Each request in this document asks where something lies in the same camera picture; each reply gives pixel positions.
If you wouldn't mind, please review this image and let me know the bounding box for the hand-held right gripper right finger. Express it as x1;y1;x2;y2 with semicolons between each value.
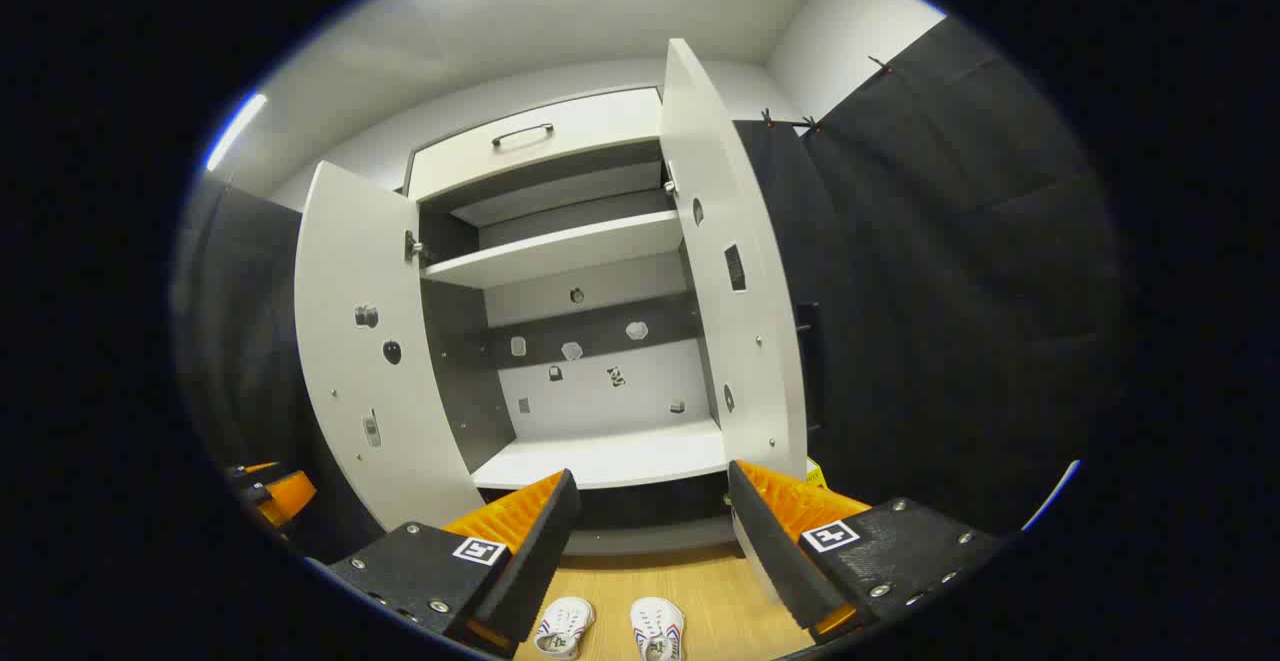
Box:
727;460;1001;643

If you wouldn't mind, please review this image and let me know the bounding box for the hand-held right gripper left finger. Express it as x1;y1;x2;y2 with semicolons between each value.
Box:
325;468;583;658

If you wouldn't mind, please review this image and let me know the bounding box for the white striped canvas shoe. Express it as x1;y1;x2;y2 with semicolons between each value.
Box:
630;596;686;661
534;596;597;660

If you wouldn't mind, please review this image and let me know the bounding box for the white shoe cabinet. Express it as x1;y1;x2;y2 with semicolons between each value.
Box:
403;86;743;557

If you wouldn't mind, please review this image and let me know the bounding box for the white shoe cabinet door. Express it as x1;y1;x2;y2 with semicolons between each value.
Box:
659;38;810;482
294;161;488;532

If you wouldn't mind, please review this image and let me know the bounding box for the white cabinet drawer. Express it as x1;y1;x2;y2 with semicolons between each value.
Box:
405;88;663;204

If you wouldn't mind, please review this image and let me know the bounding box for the ceiling light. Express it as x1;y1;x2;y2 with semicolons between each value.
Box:
204;91;269;173

